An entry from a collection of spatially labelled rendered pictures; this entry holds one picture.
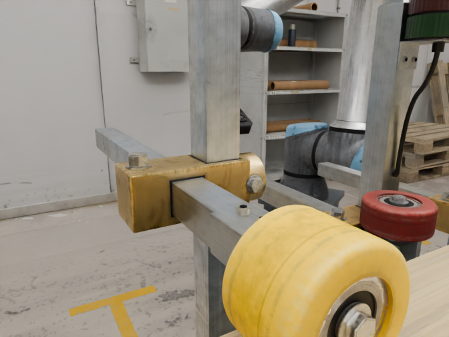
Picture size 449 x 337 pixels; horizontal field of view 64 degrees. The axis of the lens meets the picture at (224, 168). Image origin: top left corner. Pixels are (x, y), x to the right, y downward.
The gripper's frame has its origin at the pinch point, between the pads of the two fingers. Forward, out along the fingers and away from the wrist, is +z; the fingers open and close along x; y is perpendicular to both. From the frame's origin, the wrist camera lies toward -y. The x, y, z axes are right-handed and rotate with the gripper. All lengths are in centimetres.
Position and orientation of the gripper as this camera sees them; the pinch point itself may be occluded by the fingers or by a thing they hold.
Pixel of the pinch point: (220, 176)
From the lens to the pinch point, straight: 79.3
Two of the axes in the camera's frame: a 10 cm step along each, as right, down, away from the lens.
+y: -4.9, -2.2, 8.4
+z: 0.0, 9.7, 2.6
